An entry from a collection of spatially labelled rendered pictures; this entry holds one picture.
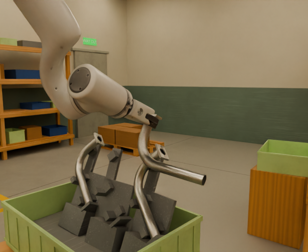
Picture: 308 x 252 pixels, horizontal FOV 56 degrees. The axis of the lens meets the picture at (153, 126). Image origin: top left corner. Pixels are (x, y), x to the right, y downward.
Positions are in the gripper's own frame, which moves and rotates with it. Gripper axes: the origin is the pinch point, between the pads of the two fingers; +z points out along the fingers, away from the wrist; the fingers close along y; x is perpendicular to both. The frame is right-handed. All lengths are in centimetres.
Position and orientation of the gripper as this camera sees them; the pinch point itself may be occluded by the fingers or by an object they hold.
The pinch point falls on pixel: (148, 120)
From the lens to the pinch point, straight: 90.7
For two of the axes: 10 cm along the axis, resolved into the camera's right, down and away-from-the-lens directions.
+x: -3.6, 9.3, -1.0
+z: 4.7, 2.7, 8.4
